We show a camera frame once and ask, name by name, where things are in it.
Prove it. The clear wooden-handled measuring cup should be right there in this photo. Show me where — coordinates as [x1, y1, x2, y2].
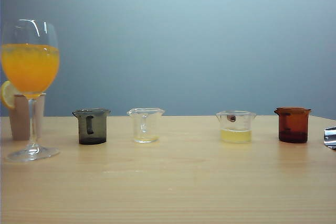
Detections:
[215, 110, 257, 144]

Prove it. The smoky grey measuring cup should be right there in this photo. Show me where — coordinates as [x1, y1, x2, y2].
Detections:
[72, 108, 111, 145]

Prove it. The amber measuring cup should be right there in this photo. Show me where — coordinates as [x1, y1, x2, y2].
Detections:
[274, 106, 313, 144]

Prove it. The wine glass with orange juice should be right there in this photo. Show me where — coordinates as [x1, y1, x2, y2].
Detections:
[1, 18, 61, 162]

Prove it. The lemon slice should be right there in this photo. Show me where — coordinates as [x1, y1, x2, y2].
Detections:
[0, 80, 19, 110]

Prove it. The shiny metal object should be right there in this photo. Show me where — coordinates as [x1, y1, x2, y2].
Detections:
[322, 126, 336, 150]

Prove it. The clear glass-handled measuring cup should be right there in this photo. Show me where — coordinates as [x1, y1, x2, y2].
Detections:
[127, 107, 165, 144]

